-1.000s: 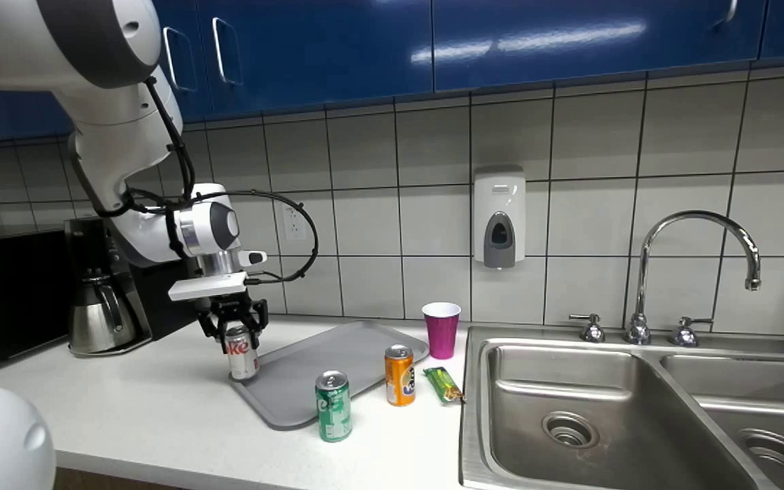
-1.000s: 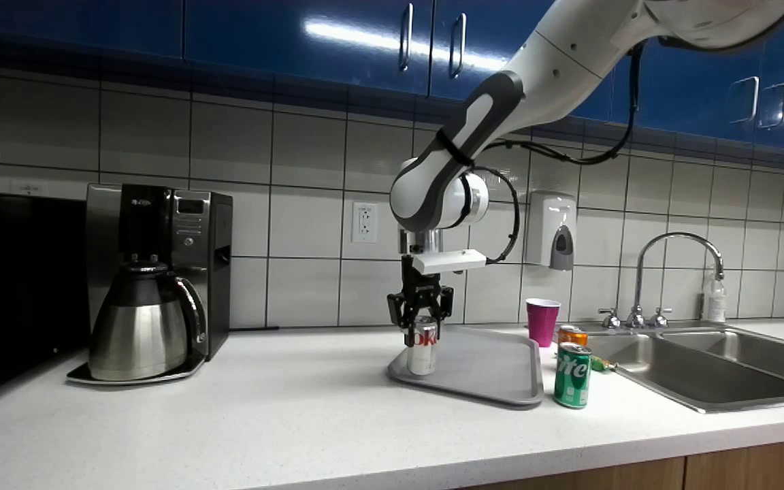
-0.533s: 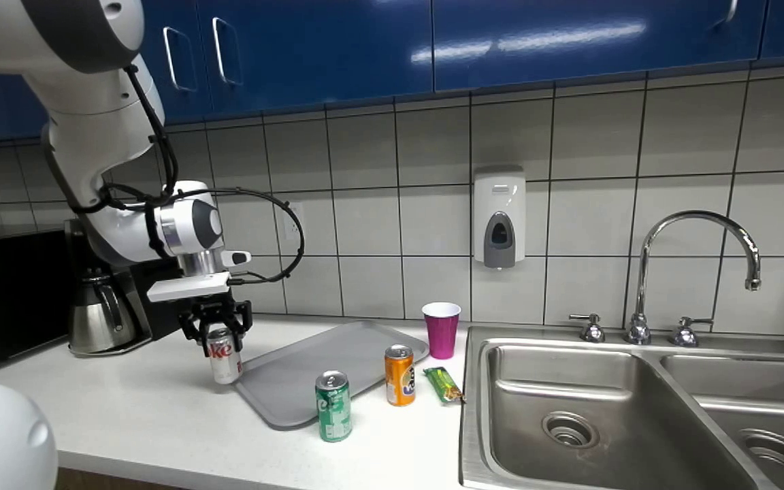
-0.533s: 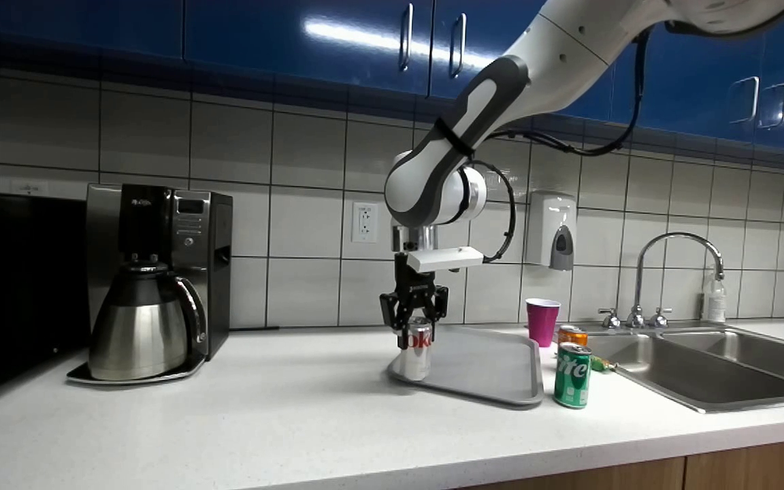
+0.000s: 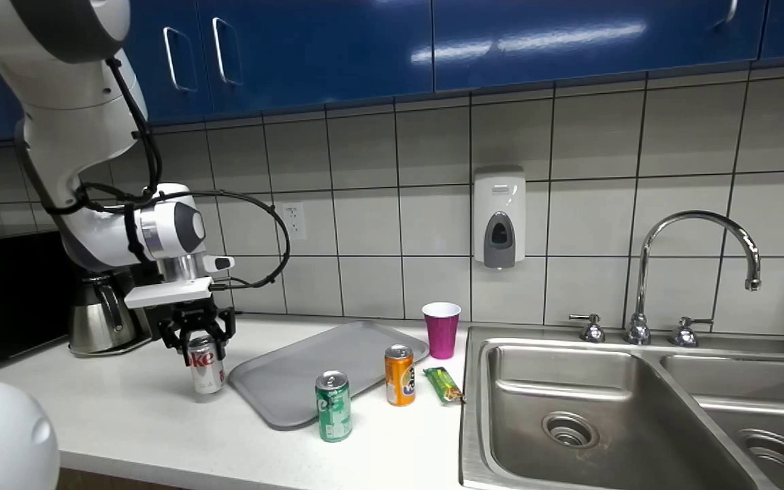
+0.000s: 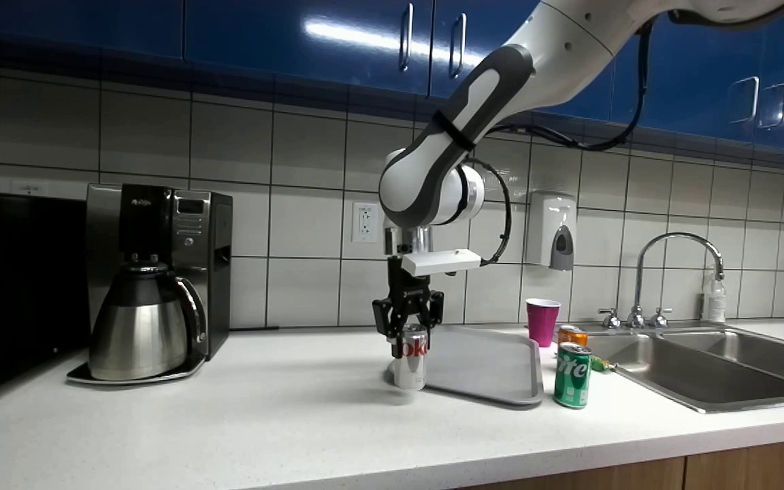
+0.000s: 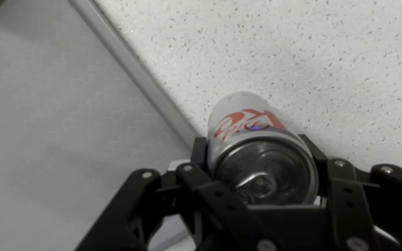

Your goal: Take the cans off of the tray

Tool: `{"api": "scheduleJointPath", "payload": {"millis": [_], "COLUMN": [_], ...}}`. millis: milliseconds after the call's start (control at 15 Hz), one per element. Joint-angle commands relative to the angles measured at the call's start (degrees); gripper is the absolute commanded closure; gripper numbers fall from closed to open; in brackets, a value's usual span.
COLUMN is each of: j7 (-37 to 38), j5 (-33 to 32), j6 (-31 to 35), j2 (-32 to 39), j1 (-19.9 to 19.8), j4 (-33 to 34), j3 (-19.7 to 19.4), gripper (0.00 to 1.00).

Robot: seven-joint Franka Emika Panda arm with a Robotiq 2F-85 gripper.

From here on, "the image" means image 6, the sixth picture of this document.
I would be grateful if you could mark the black steel coffee maker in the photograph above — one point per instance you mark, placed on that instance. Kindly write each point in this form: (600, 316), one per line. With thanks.
(201, 262)

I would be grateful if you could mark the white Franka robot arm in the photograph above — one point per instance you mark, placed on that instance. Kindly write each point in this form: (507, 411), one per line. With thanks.
(490, 90)

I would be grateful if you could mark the silver Diet Coke can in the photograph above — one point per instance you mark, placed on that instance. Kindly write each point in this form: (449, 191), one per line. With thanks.
(409, 369)

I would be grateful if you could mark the green snack packet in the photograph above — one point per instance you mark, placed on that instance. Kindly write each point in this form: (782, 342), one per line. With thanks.
(600, 366)

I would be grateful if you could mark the green soda can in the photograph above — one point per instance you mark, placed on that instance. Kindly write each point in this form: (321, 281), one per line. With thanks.
(573, 376)

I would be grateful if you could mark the blue upper cabinets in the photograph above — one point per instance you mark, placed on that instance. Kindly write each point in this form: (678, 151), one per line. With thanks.
(137, 37)

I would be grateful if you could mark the stainless steel double sink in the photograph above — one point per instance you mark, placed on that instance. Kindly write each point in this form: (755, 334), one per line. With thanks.
(718, 370)

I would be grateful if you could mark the grey plastic tray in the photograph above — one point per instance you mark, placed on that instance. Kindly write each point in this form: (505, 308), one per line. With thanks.
(487, 362)

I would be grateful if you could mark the magenta plastic cup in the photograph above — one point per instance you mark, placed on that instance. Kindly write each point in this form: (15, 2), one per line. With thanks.
(543, 323)

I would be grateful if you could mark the white wall soap dispenser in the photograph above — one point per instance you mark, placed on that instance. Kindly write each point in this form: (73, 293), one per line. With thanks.
(544, 219)

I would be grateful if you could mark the white wall power outlet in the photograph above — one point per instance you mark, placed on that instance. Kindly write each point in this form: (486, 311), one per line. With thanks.
(366, 228)

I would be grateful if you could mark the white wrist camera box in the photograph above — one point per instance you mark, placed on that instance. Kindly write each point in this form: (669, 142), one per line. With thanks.
(441, 262)

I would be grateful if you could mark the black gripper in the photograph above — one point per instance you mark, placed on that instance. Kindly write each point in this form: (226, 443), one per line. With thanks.
(409, 300)

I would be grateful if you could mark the black microwave oven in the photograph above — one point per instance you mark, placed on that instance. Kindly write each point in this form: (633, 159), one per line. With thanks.
(12, 289)

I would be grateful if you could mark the steel coffee carafe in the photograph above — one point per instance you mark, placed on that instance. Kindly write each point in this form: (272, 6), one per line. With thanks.
(137, 328)

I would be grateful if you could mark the wooden lower cabinets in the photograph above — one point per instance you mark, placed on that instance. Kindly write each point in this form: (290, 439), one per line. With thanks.
(727, 467)

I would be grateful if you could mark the clear soap bottle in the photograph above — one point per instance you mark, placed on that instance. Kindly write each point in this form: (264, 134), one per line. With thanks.
(710, 300)

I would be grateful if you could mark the chrome gooseneck faucet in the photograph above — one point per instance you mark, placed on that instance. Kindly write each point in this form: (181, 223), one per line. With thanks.
(674, 236)

